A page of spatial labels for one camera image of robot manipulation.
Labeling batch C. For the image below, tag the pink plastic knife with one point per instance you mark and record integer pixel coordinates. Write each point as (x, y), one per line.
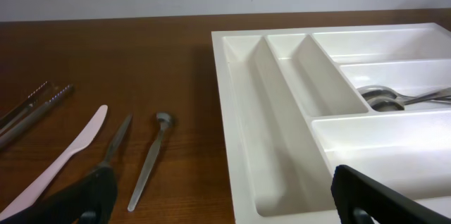
(31, 194)

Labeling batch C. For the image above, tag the small steel teaspoon dark handle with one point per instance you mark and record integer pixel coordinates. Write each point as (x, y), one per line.
(116, 141)

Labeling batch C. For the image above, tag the large steel spoon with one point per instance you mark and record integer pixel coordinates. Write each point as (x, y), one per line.
(378, 90)
(389, 104)

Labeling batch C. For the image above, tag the white plastic cutlery tray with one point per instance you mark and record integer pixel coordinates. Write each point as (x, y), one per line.
(292, 113)

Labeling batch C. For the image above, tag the small steel teaspoon silver handle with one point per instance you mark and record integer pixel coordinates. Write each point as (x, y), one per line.
(166, 121)

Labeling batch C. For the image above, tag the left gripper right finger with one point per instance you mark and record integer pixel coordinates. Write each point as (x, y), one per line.
(360, 199)

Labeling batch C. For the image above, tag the metal tongs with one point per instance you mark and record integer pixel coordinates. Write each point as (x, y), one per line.
(35, 116)

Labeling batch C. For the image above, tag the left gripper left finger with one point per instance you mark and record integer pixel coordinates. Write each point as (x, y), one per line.
(89, 200)

